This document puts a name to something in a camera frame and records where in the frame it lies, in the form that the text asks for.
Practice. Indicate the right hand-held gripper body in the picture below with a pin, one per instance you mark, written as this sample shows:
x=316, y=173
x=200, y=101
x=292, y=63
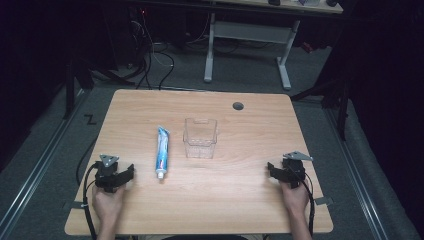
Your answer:
x=293, y=173

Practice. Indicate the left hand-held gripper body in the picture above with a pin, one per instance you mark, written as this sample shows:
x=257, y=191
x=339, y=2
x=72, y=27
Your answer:
x=106, y=173

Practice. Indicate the blue and white toothpaste tube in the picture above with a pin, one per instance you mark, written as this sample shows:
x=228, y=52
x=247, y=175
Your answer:
x=162, y=151

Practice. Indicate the clear plastic container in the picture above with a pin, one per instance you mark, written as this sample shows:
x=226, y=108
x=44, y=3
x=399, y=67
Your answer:
x=200, y=140

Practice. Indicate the person's right hand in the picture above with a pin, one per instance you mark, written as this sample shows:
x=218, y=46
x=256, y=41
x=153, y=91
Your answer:
x=295, y=198

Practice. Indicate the grey tape strip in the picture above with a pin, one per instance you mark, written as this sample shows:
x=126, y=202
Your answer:
x=323, y=201
x=75, y=205

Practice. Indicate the black metal stand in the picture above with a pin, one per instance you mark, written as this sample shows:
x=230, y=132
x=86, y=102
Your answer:
x=69, y=90
x=342, y=113

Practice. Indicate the white-legged wooden desk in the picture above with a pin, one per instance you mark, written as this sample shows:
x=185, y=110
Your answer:
x=250, y=31

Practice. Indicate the metal floor rail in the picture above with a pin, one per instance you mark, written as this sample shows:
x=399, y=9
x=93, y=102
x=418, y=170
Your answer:
x=36, y=166
x=358, y=180

